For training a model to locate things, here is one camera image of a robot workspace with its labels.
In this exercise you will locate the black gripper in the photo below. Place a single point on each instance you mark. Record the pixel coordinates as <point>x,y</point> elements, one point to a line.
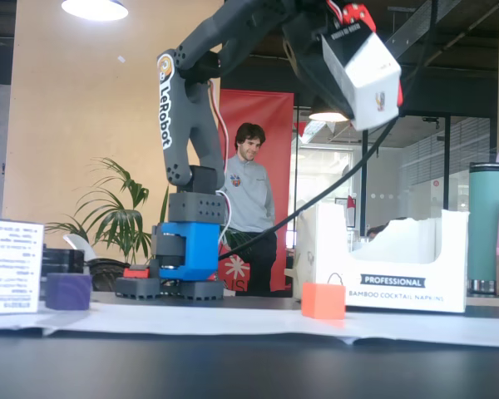
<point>305,54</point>

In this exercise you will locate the black and white box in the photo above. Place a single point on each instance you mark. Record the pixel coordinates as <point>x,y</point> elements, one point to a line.
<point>10,266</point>
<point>370,79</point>

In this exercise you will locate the grey LeRobot robot arm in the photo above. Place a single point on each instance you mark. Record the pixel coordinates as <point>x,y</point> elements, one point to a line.
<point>199,137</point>

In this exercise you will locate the black pendant lamp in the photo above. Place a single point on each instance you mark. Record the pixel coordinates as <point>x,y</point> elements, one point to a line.
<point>328,116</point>

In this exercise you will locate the grey steel ceiling beam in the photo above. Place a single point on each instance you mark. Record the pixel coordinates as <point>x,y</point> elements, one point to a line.
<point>416,25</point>

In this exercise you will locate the red banner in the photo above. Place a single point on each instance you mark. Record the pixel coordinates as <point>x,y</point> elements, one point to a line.
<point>270,112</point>

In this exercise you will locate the man in grey sweater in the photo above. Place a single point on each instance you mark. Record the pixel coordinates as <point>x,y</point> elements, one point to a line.
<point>249,195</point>

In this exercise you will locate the teal tumbler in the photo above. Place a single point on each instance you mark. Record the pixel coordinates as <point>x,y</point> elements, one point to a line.
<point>484,224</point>

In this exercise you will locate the white cardboard napkin box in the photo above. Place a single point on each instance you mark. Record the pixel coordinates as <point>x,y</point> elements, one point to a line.
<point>399,274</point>

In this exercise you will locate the white pendant lamp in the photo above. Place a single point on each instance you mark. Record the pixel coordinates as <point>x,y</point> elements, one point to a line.
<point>95,9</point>

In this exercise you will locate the orange cube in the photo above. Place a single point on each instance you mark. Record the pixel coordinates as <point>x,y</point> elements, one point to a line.
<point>323,300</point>

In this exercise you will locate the potted palm plant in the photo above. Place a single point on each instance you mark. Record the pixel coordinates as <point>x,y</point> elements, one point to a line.
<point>116,216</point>

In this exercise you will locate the white paper sheet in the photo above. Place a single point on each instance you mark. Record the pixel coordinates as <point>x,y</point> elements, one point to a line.
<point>191,322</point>

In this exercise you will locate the white plastic chair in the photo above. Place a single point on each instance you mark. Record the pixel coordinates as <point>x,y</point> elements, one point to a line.
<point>81,249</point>

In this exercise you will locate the black plastic case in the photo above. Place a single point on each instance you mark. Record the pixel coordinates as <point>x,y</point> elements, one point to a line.
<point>64,259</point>

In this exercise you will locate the purple cube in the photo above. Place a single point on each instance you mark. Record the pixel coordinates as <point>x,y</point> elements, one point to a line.
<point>68,291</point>

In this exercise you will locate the grey robot base mount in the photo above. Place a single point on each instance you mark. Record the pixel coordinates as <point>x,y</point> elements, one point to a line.
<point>129,287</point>

